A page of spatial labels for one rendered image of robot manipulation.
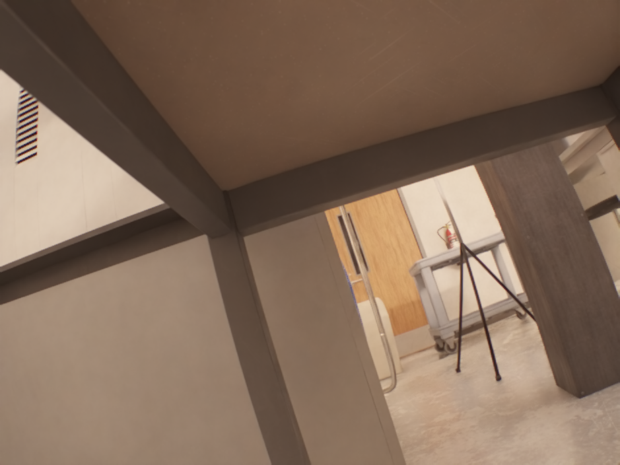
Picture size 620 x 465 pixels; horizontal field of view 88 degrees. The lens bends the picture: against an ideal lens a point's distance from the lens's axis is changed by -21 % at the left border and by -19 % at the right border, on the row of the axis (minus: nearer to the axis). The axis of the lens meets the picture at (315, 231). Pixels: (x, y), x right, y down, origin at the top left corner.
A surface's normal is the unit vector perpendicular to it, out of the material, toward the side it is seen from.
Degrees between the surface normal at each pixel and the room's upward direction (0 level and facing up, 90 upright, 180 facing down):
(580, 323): 90
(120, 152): 180
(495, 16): 180
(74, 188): 90
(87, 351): 90
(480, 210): 90
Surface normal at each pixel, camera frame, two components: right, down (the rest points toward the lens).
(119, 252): -0.07, -0.26
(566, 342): -0.28, -0.19
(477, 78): 0.29, 0.92
